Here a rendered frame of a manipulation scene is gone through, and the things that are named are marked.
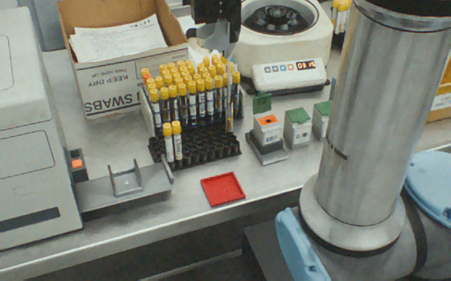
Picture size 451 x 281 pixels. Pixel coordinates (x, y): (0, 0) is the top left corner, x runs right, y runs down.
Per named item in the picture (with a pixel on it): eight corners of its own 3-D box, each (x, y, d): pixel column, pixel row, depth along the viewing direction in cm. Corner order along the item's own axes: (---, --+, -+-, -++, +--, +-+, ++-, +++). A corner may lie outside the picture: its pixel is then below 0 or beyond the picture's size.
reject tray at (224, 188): (211, 208, 99) (211, 204, 99) (200, 182, 104) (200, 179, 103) (246, 198, 101) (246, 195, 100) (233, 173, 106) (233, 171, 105)
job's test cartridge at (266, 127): (262, 153, 108) (263, 129, 104) (252, 138, 111) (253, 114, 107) (279, 147, 109) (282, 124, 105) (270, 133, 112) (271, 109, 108)
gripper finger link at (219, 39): (200, 63, 97) (198, 16, 91) (231, 56, 99) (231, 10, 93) (206, 72, 95) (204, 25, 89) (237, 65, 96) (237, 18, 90)
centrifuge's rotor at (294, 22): (251, 57, 126) (252, 30, 121) (237, 24, 137) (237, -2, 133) (315, 50, 128) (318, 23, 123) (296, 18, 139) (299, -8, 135)
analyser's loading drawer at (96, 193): (60, 223, 94) (54, 203, 90) (55, 196, 99) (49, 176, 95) (175, 192, 99) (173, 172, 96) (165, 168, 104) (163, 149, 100)
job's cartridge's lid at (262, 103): (253, 95, 104) (252, 93, 105) (254, 115, 107) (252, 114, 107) (271, 90, 105) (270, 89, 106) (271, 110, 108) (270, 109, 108)
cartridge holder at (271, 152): (262, 166, 107) (263, 153, 105) (245, 138, 113) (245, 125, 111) (287, 159, 109) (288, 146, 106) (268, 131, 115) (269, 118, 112)
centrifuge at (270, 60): (241, 101, 123) (242, 55, 114) (217, 33, 144) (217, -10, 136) (341, 88, 126) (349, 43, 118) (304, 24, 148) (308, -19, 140)
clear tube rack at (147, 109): (152, 140, 113) (149, 114, 108) (142, 112, 120) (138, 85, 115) (244, 118, 118) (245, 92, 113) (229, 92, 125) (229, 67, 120)
